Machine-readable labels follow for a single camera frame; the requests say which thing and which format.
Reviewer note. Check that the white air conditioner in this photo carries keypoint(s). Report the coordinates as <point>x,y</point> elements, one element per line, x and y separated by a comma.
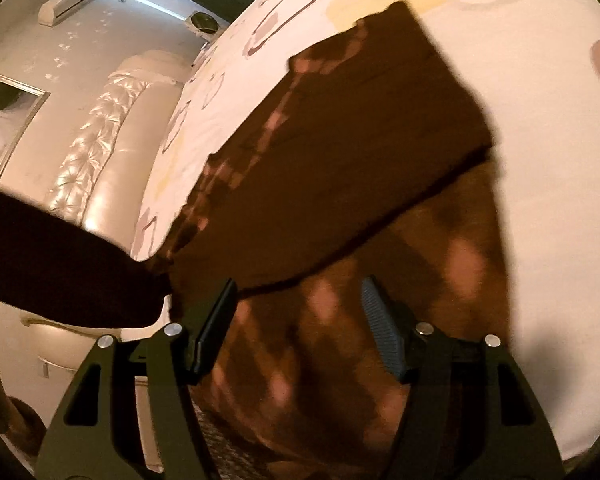
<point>67,2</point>

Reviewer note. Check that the white bedside table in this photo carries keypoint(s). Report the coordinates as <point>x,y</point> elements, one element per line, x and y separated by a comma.
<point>45,345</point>

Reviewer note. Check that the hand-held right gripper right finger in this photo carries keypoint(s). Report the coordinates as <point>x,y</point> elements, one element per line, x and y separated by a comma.
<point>380,330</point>

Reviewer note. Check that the brown checked garment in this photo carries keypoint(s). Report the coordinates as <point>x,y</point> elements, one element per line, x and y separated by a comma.
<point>355,160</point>

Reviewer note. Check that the white tufted headboard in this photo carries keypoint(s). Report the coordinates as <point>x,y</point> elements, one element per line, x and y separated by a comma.
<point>110,160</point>

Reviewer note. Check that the round dark device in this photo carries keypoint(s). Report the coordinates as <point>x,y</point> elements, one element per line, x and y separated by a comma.
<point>202,22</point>

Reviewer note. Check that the patterned white bed sheet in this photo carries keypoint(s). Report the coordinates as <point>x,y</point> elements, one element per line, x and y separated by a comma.
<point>530,110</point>

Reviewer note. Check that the framed wall picture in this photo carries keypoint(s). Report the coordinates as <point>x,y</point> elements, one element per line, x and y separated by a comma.
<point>5,125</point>

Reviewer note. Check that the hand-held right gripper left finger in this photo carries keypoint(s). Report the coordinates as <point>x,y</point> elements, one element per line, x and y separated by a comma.
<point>215,325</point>

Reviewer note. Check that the person's left forearm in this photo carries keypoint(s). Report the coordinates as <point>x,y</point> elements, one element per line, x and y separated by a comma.
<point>10,410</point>

